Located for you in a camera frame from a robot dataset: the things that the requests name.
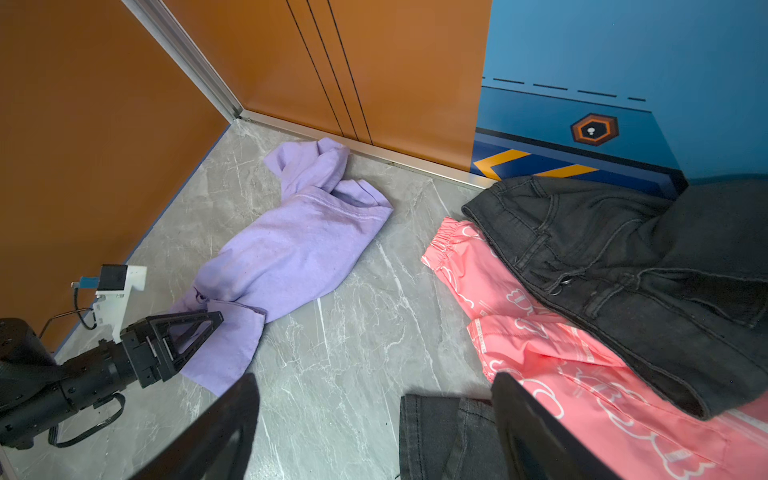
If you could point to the purple cloth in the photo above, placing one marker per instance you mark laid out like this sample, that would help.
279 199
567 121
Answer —
289 256

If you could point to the left aluminium corner post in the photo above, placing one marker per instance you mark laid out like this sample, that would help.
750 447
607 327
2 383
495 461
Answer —
167 31

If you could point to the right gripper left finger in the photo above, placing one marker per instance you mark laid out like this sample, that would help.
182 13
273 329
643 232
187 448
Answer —
218 444

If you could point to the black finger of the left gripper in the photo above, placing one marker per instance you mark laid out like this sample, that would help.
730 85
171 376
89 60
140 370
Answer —
176 338

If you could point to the pink patterned cloth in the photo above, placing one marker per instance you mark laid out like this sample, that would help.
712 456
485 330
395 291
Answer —
582 383

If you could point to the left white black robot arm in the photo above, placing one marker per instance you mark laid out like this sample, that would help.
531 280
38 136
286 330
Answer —
38 394

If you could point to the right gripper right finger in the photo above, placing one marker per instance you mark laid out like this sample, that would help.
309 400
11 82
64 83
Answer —
535 444

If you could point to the dark grey folded garment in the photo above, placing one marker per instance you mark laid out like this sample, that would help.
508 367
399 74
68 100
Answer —
448 438

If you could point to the black jeans upper garment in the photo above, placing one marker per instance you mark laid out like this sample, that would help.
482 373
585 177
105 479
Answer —
676 288

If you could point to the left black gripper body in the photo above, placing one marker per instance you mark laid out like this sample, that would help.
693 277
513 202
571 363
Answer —
150 350

